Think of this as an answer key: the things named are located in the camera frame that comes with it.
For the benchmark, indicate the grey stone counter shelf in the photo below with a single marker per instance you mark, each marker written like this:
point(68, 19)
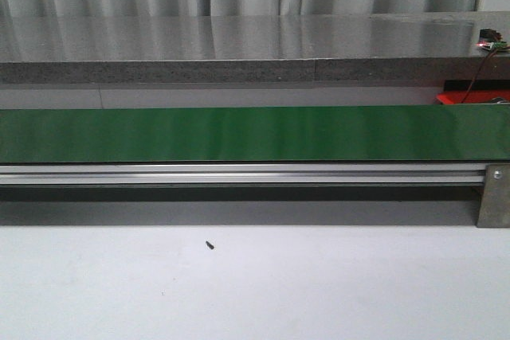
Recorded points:
point(241, 49)

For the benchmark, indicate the green conveyor belt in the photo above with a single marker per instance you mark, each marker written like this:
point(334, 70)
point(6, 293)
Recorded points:
point(466, 132)

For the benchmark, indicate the red plastic tray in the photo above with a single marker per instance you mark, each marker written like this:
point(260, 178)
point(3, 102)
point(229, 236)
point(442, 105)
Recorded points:
point(474, 97)

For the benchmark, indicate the small green circuit board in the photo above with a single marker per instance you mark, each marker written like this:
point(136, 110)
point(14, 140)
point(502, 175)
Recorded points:
point(491, 40)

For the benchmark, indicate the aluminium conveyor side rail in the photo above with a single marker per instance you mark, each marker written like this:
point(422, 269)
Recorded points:
point(247, 173)

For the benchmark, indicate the steel conveyor support bracket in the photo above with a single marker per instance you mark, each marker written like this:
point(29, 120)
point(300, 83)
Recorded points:
point(494, 211)

